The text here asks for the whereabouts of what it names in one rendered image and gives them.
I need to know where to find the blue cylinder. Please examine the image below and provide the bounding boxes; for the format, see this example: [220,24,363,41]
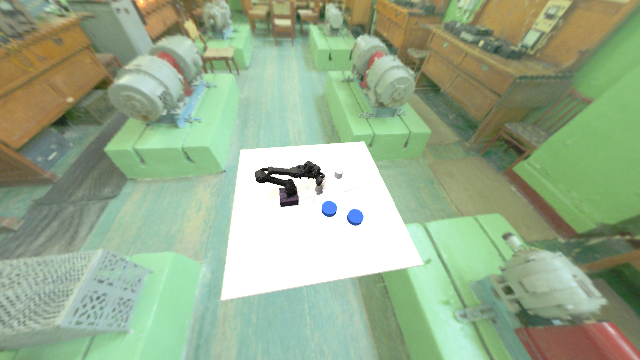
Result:
[347,209,364,226]
[321,201,337,217]

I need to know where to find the glass french press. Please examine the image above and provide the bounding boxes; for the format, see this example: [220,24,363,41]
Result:
[314,178,326,194]

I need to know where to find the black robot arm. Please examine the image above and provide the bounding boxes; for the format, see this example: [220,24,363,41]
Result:
[255,161,321,198]

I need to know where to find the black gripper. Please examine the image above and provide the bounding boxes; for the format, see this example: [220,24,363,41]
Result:
[308,171,325,186]

